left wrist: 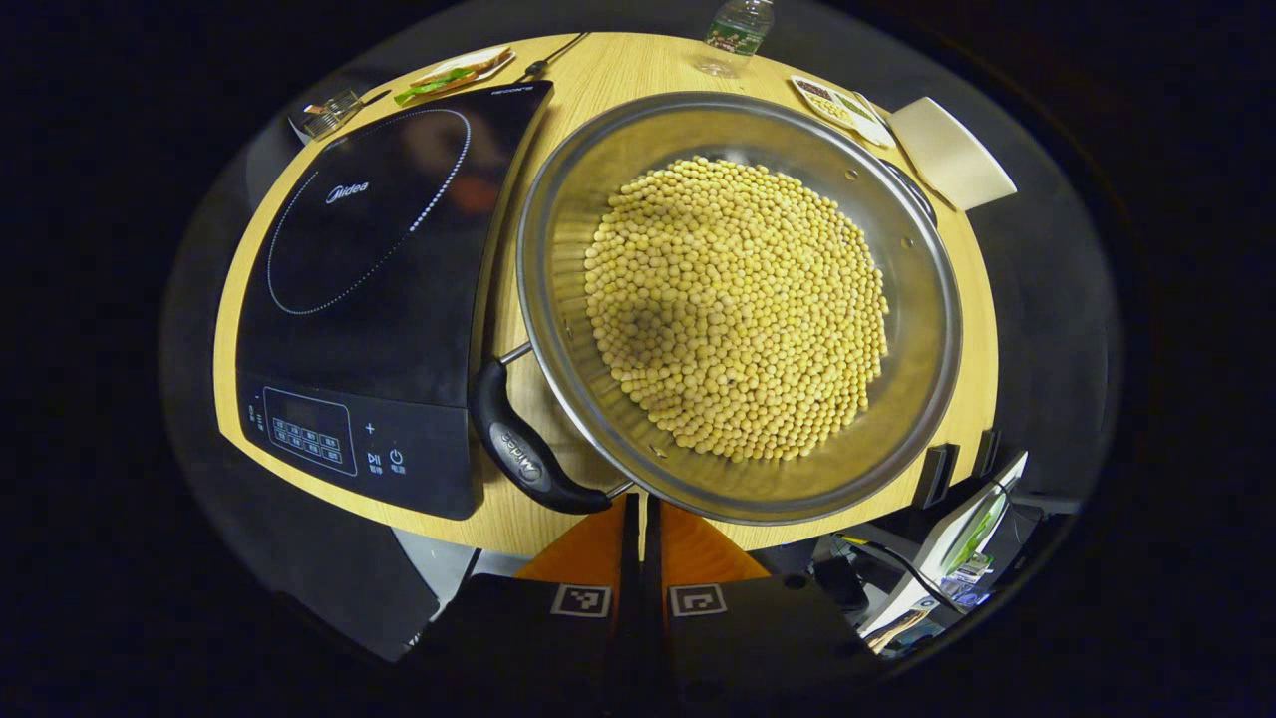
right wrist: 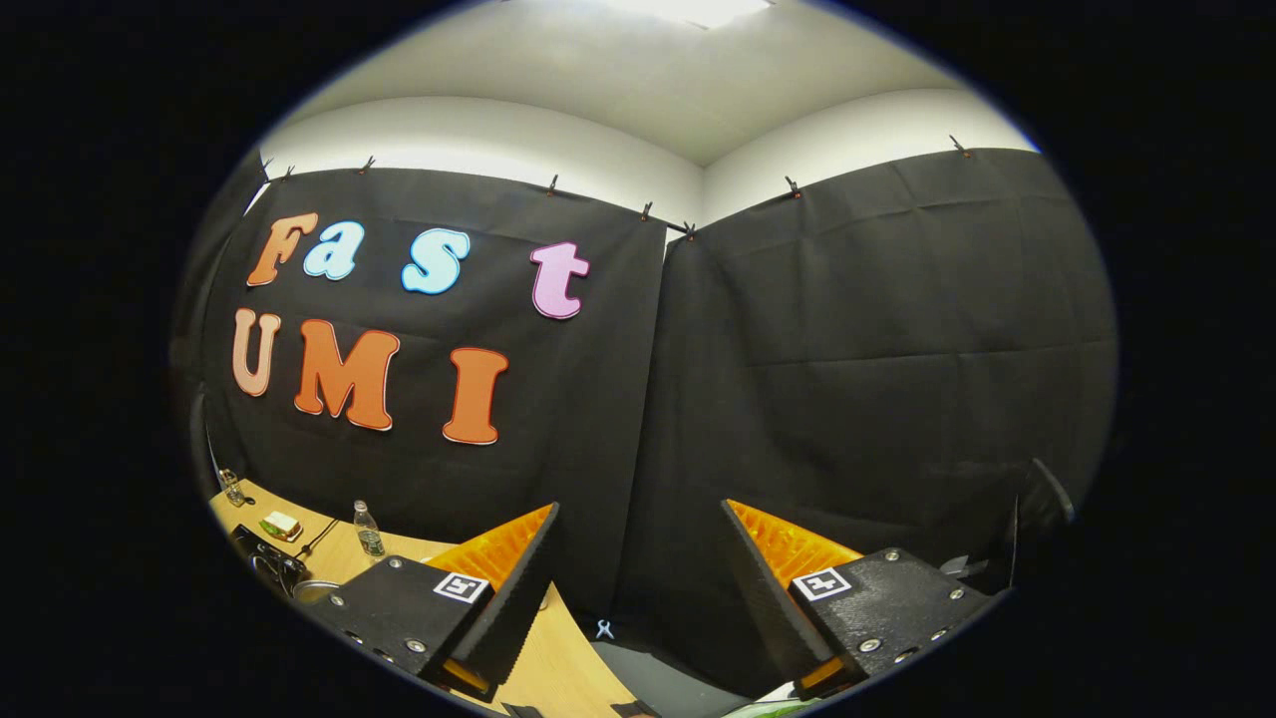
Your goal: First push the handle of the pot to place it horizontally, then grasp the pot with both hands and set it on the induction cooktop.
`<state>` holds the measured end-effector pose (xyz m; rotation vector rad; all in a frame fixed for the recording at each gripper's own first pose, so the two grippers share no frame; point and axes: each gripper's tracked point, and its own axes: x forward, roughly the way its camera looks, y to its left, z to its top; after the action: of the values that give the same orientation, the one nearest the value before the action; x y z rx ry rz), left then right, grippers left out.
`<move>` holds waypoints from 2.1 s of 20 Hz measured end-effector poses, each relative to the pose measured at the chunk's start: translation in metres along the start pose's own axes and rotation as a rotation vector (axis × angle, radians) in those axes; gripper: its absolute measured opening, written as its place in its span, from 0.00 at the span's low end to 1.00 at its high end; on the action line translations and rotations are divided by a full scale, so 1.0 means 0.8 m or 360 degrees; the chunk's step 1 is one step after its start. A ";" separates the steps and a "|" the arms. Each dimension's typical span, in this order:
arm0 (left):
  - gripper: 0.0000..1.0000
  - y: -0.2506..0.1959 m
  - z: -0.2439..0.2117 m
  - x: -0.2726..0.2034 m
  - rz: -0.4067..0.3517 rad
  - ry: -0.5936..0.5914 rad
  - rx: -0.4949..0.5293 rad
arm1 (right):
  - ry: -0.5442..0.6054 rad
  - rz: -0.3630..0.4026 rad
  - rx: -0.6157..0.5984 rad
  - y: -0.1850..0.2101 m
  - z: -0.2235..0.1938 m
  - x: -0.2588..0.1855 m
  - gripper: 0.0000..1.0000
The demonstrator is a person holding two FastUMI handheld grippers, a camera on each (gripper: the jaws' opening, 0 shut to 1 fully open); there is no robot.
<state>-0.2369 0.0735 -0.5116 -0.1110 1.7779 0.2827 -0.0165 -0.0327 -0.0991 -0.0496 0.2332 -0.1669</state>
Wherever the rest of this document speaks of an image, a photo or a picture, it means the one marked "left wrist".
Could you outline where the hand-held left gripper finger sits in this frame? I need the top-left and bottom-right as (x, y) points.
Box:
(414, 494), (640, 699)
(644, 494), (878, 699)

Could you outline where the stainless steel pot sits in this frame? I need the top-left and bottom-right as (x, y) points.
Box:
(469, 92), (964, 527)

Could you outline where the sandwich on white plate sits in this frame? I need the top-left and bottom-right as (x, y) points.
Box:
(394, 46), (517, 107)

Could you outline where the pile of yellow soybeans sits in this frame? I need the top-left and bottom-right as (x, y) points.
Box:
(583, 157), (890, 463)

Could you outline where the white divided dish of beans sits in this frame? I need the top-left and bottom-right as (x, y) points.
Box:
(791, 76), (896, 149)

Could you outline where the white toaster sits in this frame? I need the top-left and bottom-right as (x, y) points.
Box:
(887, 96), (1018, 212)

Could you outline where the white board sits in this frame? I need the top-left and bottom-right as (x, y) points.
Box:
(862, 451), (1028, 639)

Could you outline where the black induction cooktop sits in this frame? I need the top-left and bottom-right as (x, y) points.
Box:
(236, 82), (554, 522)

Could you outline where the clear plastic water bottle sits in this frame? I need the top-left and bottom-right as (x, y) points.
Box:
(695, 0), (776, 79)

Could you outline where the thin black cable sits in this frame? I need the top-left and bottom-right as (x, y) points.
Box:
(513, 32), (589, 83)

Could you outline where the small glass container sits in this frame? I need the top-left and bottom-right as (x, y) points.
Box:
(299, 88), (365, 141)

